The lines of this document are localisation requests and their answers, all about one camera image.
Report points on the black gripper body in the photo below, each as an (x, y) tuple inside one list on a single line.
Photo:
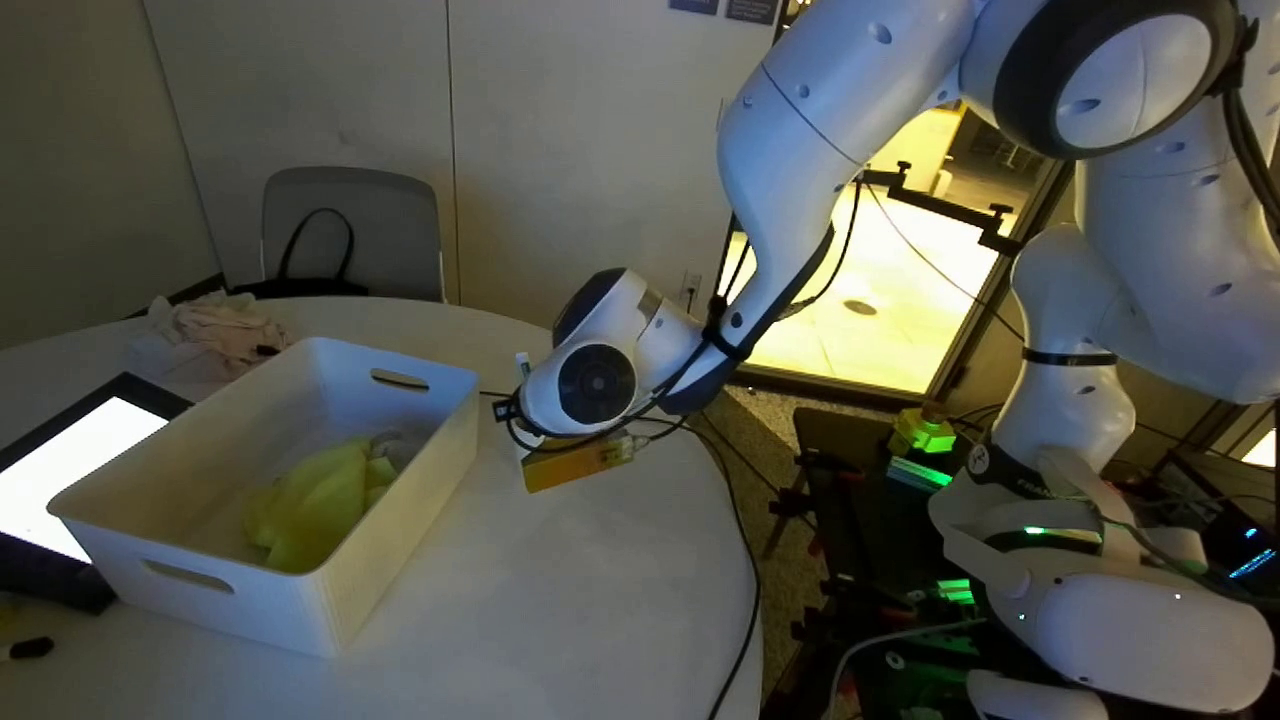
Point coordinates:
[(513, 419)]

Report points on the bright yellow towel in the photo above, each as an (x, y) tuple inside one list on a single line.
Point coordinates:
[(313, 505)]

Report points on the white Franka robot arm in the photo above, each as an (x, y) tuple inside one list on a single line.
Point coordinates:
[(1173, 201)]

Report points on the white plastic basket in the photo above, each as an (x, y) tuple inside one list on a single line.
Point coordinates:
[(200, 586)]

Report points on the grey chair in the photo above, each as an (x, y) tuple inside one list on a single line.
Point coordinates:
[(385, 225)]

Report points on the pink crumpled cloth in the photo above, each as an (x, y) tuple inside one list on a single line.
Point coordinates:
[(225, 326)]

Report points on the black equipment cart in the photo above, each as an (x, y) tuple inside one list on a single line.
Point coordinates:
[(867, 560)]

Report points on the small black object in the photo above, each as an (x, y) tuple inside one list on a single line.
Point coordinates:
[(28, 647)]

